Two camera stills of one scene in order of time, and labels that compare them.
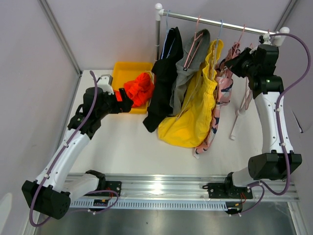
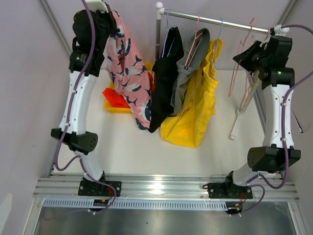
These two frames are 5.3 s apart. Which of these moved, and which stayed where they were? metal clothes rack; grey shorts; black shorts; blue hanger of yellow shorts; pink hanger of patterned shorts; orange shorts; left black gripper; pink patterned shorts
Moved: left black gripper; orange shorts; pink hanger of patterned shorts; pink patterned shorts
Stayed: metal clothes rack; black shorts; grey shorts; blue hanger of yellow shorts
